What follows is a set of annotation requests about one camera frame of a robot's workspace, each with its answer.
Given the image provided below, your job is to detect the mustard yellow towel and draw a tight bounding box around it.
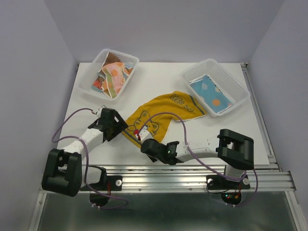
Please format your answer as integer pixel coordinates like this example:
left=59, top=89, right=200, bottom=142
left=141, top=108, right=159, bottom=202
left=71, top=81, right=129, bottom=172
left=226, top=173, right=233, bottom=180
left=122, top=91, right=207, bottom=147

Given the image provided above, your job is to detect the blue polka dot towel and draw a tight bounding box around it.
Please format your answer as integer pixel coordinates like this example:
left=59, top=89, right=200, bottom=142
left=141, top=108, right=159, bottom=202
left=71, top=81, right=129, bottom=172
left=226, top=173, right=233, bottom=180
left=189, top=75, right=233, bottom=114

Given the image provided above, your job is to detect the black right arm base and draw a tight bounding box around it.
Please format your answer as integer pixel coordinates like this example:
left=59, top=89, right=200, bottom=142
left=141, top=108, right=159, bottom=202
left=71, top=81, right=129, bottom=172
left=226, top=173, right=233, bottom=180
left=205, top=175, right=251, bottom=207

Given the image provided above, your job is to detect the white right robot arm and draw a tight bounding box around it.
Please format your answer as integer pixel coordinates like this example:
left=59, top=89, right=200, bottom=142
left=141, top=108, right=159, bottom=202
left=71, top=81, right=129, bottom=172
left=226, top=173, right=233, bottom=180
left=136, top=129, right=255, bottom=188

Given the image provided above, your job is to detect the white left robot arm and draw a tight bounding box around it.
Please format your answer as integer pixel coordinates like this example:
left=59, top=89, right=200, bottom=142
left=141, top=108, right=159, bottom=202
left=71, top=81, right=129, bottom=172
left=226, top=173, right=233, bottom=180
left=41, top=107, right=128, bottom=197

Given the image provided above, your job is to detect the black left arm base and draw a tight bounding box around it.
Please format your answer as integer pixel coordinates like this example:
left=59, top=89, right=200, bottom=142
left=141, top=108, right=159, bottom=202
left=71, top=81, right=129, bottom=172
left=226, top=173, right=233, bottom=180
left=80, top=165, right=128, bottom=210

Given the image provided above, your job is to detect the white basket holding towels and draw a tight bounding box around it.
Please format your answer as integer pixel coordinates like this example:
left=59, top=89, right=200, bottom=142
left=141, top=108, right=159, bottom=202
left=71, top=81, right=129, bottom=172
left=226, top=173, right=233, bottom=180
left=77, top=49, right=139, bottom=102

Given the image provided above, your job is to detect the orange peach patterned towel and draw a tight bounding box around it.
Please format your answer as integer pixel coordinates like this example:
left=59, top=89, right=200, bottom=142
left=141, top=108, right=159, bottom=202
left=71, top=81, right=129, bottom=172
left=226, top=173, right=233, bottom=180
left=92, top=52, right=134, bottom=99

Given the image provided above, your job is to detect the empty white plastic basket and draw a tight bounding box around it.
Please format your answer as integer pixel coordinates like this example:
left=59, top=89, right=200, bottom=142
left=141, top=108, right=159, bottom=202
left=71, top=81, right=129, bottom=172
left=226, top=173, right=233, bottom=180
left=180, top=59, right=250, bottom=117

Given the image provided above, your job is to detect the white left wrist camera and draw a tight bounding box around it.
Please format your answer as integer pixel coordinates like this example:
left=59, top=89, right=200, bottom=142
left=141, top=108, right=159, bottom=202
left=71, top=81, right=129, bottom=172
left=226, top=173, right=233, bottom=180
left=91, top=105, right=106, bottom=118

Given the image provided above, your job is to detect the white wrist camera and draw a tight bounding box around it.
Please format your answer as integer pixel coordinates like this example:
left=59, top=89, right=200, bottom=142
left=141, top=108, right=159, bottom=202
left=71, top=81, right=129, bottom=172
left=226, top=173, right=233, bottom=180
left=134, top=125, right=153, bottom=143
left=91, top=105, right=106, bottom=118

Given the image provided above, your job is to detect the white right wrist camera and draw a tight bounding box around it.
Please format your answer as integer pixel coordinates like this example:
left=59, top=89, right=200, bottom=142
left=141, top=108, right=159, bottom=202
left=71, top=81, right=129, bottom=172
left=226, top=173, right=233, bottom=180
left=134, top=125, right=153, bottom=143

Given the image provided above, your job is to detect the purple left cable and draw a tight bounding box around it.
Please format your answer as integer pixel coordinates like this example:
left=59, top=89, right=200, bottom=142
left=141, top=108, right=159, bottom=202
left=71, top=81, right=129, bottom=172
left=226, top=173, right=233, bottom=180
left=51, top=108, right=129, bottom=209

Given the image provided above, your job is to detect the purple cable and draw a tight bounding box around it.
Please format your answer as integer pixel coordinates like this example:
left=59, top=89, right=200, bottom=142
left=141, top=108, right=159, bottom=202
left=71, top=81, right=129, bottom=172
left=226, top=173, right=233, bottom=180
left=51, top=108, right=129, bottom=209
left=141, top=113, right=259, bottom=208

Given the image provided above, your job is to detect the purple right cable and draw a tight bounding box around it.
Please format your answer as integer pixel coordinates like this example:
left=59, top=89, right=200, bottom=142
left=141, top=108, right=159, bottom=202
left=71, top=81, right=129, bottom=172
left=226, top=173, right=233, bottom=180
left=141, top=113, right=259, bottom=208

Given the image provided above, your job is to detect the aluminium mounting rail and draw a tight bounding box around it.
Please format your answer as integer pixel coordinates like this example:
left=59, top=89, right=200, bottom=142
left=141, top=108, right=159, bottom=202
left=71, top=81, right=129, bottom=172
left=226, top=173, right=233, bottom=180
left=39, top=165, right=296, bottom=193

